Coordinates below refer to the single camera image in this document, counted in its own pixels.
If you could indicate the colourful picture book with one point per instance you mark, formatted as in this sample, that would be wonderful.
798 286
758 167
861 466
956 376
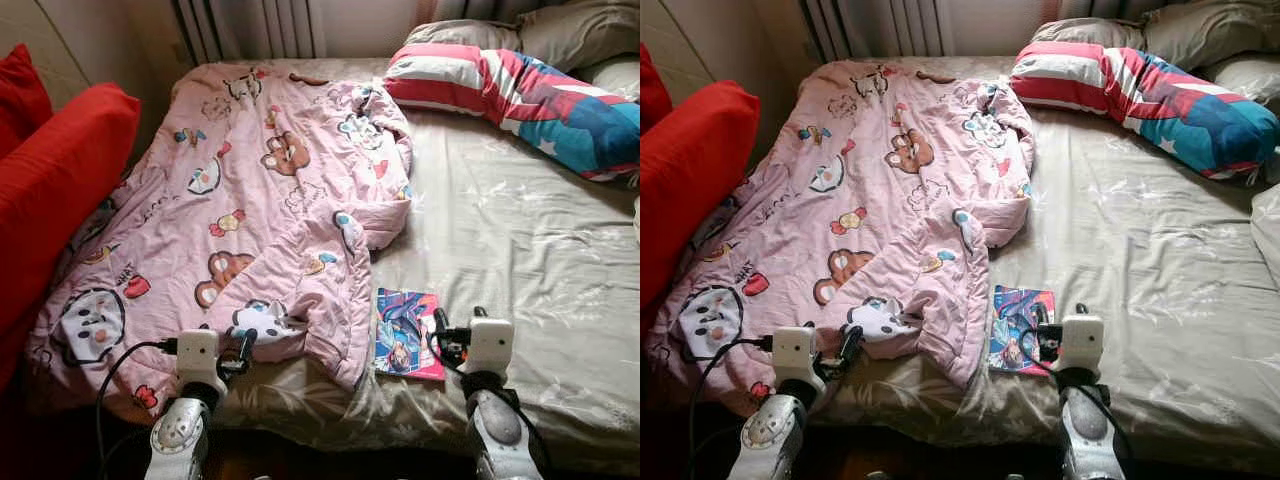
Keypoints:
400 330
1010 330

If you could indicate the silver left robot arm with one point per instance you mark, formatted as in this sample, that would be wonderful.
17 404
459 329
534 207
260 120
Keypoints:
180 440
765 440

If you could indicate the beige floral bed sheet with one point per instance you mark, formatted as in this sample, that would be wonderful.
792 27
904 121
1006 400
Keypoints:
520 250
1150 260

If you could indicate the pink cartoon print quilt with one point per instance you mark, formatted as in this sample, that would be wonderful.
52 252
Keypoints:
880 210
250 210

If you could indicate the long red sofa cushion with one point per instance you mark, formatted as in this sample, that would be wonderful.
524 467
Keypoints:
60 190
690 180

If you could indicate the red white blue bolster pillow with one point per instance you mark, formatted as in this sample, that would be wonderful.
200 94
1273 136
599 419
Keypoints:
520 105
1140 100

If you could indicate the beige folded duvet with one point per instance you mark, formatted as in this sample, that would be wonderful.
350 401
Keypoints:
1268 235

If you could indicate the square red sofa cushion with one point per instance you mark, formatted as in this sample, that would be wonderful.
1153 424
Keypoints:
653 95
22 100

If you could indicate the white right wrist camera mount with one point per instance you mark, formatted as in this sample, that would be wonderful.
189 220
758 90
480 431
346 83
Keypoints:
490 345
1083 342

